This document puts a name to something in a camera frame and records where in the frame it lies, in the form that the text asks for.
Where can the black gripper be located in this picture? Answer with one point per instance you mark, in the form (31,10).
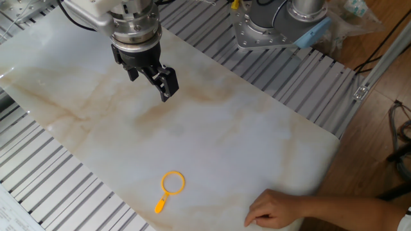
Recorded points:
(138,59)

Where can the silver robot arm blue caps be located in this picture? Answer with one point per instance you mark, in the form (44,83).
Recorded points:
(279,22)

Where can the bare human forearm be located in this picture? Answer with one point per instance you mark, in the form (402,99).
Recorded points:
(353,211)

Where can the bare human hand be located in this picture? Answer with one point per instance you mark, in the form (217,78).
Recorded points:
(276,208)

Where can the marble pattern table sheet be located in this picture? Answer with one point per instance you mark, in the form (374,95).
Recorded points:
(208,128)

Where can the small yellow connector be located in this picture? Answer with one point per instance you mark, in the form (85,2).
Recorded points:
(235,4)

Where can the perforated metal plate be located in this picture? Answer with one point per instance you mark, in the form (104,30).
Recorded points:
(19,9)

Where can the printed paper sheet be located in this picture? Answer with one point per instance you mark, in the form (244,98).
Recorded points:
(13,215)

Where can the clear plastic bag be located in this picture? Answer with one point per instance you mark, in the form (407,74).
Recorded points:
(346,29)

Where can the black furniture leg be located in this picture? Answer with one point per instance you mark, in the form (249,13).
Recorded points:
(396,190)

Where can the white shirt sleeve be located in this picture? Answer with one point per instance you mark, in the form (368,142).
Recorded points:
(405,223)

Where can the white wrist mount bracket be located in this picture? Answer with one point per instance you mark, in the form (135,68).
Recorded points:
(93,4)

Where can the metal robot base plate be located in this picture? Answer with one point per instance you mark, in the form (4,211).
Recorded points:
(244,35)

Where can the aluminium frame profile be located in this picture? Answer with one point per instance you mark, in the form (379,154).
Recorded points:
(385,57)

